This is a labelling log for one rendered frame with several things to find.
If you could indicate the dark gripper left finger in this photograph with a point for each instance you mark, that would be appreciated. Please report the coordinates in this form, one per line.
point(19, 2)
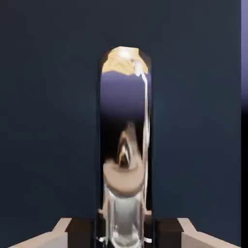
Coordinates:
point(77, 234)

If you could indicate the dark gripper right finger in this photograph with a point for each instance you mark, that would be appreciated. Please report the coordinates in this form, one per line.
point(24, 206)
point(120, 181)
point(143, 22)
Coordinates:
point(170, 234)

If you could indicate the dark blue cabinet door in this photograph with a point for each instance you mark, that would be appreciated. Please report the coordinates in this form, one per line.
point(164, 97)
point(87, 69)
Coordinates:
point(48, 116)

